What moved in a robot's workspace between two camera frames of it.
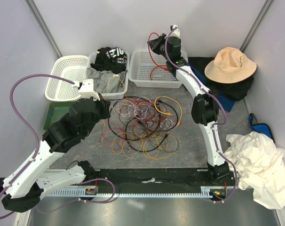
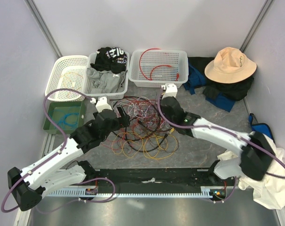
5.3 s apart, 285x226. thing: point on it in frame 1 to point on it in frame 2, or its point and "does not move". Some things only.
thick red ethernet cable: [148, 51] to [154, 68]
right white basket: [146, 69] does not move
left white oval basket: [73, 68] does not move
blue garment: [228, 102] does not move
